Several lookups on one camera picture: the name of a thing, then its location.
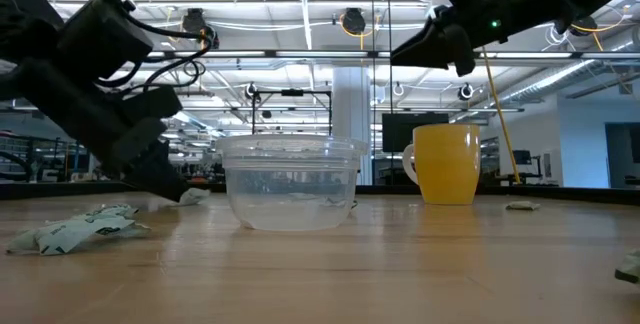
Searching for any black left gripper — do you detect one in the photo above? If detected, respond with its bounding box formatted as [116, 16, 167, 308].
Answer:
[0, 58, 190, 203]

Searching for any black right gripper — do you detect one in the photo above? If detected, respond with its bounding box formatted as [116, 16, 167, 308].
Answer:
[389, 0, 572, 78]

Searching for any white green printed packet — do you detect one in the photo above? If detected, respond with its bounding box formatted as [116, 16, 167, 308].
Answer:
[74, 203, 141, 221]
[149, 187, 212, 210]
[5, 213, 151, 257]
[505, 200, 543, 212]
[614, 248, 640, 285]

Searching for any black flat screen monitor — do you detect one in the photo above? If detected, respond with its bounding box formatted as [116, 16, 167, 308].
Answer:
[381, 112, 451, 154]

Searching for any white building pillar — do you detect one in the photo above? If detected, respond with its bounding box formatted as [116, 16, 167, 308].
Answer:
[331, 66, 374, 186]

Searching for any storage shelf rack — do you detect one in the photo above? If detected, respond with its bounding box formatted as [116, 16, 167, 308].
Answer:
[0, 131, 94, 184]

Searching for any clear plastic bowl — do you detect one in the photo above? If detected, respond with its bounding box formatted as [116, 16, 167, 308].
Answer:
[215, 133, 369, 232]

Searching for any hanging yellow cable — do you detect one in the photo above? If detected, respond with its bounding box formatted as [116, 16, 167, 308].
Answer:
[480, 47, 522, 186]

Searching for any black ceiling cable reel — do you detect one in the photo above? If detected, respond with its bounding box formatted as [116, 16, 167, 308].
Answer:
[180, 7, 220, 49]
[339, 7, 368, 37]
[568, 13, 599, 38]

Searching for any silver ceiling duct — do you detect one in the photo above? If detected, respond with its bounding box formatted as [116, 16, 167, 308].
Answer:
[492, 23, 640, 108]

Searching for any yellow mug white handle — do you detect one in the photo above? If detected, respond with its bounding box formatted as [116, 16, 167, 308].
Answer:
[402, 123, 482, 206]

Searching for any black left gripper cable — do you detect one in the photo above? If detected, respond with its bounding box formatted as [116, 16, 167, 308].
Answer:
[94, 0, 222, 96]

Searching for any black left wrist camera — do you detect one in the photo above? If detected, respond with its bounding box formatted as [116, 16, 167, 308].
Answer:
[55, 0, 155, 84]

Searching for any black rectangular frame rig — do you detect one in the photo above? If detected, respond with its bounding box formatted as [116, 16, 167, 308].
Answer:
[250, 88, 334, 138]

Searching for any black aluminium table frame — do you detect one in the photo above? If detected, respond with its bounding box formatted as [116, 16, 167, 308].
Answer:
[0, 180, 640, 206]

